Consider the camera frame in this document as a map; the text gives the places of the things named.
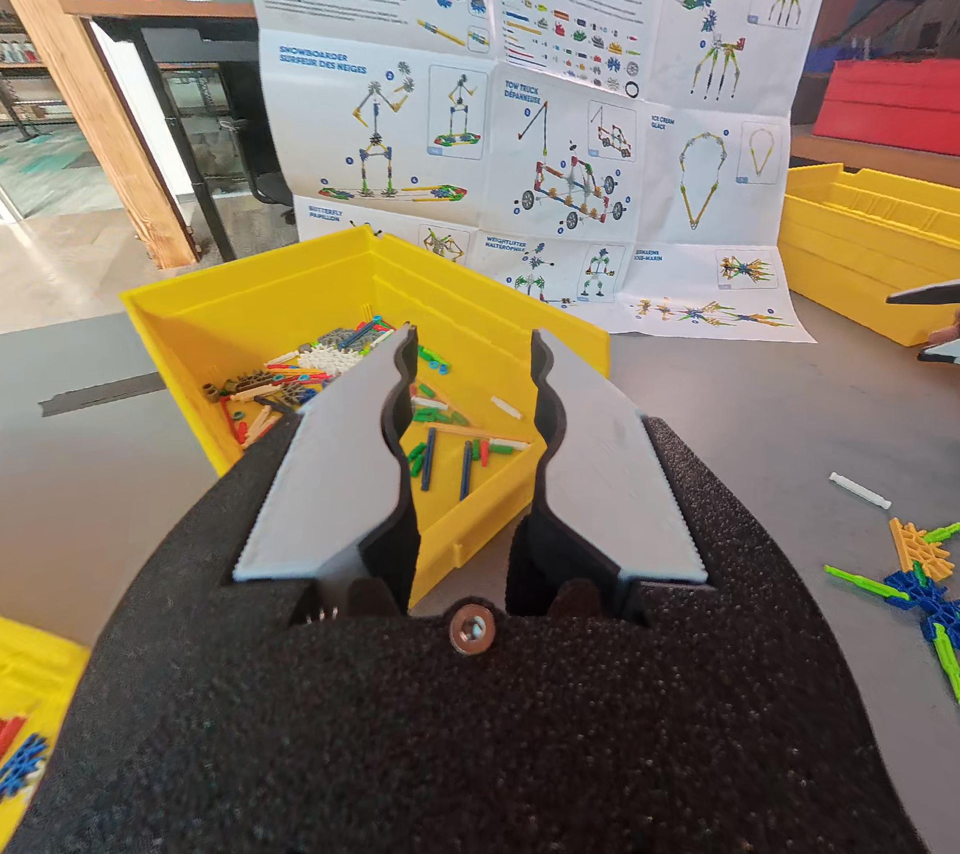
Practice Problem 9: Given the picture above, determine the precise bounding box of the dark tape strip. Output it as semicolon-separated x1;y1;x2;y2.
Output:
39;372;168;419

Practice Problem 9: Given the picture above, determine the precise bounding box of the printed instruction sheet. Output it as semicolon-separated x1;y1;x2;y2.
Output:
234;0;840;345

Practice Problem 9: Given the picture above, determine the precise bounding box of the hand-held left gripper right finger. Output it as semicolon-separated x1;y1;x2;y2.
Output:
504;327;711;620

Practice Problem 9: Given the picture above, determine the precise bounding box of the yellow plastic bin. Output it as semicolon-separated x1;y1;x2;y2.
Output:
120;224;612;609
0;616;93;829
777;162;960;347

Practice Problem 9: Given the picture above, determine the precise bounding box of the wooden beam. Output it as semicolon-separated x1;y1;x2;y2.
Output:
0;0;202;270

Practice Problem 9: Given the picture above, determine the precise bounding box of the red box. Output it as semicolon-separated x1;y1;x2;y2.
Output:
812;58;960;156

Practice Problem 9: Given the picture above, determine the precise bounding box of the wooden shelf board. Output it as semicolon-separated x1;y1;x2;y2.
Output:
789;127;960;171

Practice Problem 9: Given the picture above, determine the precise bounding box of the pile of toy building pieces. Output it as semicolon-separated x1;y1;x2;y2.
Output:
201;314;535;504

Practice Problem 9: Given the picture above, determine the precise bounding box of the brown top table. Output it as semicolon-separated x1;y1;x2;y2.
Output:
58;0;297;264

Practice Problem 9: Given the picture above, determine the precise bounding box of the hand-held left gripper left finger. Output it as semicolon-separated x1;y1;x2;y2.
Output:
232;322;420;617

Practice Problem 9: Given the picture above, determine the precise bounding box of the orange fan connector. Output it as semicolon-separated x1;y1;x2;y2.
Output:
888;517;957;583

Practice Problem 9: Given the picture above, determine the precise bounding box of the grey desk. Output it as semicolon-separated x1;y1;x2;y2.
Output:
0;288;960;854

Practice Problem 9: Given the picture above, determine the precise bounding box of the white rod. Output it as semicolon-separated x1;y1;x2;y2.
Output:
828;471;894;512

